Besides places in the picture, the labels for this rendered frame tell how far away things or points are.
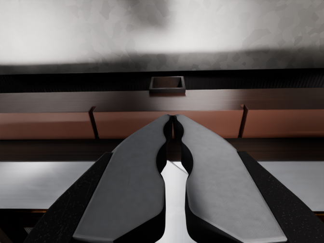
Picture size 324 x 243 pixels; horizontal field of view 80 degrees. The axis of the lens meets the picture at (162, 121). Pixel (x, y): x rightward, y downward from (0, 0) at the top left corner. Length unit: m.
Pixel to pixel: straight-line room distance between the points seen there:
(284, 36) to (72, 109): 0.34
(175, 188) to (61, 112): 0.17
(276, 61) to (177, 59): 0.17
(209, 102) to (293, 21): 0.20
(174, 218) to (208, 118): 0.15
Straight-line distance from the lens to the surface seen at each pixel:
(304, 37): 0.41
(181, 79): 0.31
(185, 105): 0.24
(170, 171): 0.23
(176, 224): 0.32
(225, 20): 0.36
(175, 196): 0.27
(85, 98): 0.28
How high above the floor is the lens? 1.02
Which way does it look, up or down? 58 degrees down
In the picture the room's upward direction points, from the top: 177 degrees counter-clockwise
